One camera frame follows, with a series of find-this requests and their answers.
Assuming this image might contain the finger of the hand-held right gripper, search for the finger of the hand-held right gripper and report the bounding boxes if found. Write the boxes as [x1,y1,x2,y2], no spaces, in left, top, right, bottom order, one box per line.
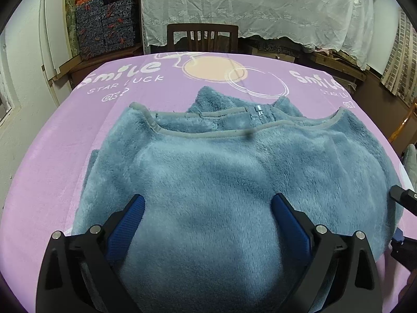
[390,230,417,269]
[389,185,417,216]

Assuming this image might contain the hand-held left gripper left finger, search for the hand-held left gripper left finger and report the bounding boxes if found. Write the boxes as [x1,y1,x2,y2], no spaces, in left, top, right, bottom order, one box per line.
[35,194,146,313]

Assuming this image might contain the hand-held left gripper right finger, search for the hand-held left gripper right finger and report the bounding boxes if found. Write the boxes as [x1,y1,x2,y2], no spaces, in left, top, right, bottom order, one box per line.
[271,193,385,313]

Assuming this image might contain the blue fleece jacket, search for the blue fleece jacket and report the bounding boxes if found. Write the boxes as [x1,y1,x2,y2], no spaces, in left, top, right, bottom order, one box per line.
[71,86,404,313]

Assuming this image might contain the grey cloth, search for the grey cloth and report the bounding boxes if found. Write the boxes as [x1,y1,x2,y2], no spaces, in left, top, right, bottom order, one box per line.
[401,145,417,190]

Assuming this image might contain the light wooden chair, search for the light wooden chair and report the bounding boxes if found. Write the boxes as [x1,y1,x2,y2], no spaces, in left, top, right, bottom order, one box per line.
[389,99,417,145]

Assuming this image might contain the purple printed blanket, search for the purple printed blanket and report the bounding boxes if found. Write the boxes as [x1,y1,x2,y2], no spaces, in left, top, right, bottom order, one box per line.
[0,52,417,313]

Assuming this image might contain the checked curtain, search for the checked curtain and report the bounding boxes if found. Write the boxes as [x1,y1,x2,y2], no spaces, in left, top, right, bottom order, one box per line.
[381,10,417,100]

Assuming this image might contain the wooden planks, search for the wooden planks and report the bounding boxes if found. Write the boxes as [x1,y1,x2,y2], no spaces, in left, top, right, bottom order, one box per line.
[306,50,369,83]

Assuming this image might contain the window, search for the window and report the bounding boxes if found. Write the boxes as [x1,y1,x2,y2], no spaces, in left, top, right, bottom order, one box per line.
[0,81,14,128]

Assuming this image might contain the low wooden table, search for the low wooden table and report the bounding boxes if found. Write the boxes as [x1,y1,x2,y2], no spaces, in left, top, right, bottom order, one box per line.
[57,46,144,83]

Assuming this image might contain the stack of dark patterned boxes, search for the stack of dark patterned boxes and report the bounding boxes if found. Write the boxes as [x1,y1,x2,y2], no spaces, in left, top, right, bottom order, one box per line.
[75,0,139,61]

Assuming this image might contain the dark wooden chair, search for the dark wooden chair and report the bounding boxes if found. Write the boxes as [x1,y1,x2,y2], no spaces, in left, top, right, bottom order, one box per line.
[167,24,239,55]

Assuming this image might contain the white boards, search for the white boards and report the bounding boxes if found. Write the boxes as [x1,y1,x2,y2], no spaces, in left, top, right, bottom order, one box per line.
[39,0,83,81]

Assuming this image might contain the white lace cloth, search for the white lace cloth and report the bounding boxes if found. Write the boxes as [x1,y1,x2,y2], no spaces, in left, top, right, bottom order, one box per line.
[139,0,378,71]

